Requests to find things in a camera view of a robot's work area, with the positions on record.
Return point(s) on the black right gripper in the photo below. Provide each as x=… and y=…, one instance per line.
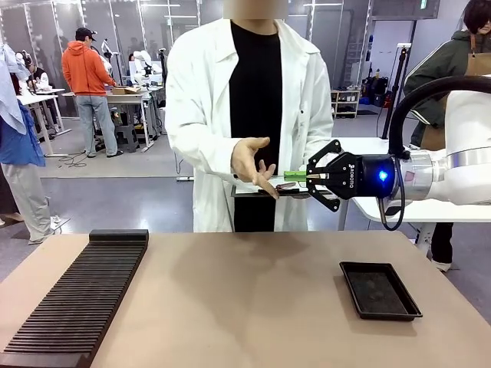
x=364, y=176

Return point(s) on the thin dark hand-held tray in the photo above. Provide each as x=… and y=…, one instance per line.
x=291, y=193

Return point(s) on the maroon PCB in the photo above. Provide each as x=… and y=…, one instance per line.
x=285, y=187

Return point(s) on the person's left forearm white sleeve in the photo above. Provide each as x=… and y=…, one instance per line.
x=314, y=130

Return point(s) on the person's right forearm white sleeve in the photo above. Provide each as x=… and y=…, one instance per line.
x=199, y=149

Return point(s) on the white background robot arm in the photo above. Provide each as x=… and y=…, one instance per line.
x=144, y=63

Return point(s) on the person's right hand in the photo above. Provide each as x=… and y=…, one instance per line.
x=247, y=161

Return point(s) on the large white table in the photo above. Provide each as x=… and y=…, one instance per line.
x=368, y=145

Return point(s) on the low wooden shoe shelf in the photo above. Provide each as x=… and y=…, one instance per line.
x=345, y=103

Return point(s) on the black equipment cases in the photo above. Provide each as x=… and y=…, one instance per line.
x=377, y=92

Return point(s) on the person in white lab coat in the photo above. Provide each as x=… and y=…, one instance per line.
x=253, y=96

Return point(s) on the black pole stand white top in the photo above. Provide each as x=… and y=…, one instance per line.
x=395, y=88

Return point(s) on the black rectangular tray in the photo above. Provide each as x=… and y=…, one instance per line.
x=377, y=291

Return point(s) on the person in brown apron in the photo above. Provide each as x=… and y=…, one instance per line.
x=441, y=76

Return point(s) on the black step stool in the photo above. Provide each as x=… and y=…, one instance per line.
x=126, y=136

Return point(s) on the long white workbench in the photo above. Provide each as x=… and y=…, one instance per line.
x=134, y=94

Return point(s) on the brown cardboard box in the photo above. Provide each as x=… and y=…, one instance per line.
x=124, y=90

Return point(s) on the person in orange hoodie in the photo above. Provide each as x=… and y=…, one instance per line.
x=86, y=73

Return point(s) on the black slotted rack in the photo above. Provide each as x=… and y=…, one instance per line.
x=76, y=303

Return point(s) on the white desk with metal legs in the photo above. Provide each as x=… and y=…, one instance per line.
x=42, y=96

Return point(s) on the seated person with dark hair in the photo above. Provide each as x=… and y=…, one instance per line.
x=38, y=78

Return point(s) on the person in blue shirt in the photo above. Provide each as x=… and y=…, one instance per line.
x=19, y=153

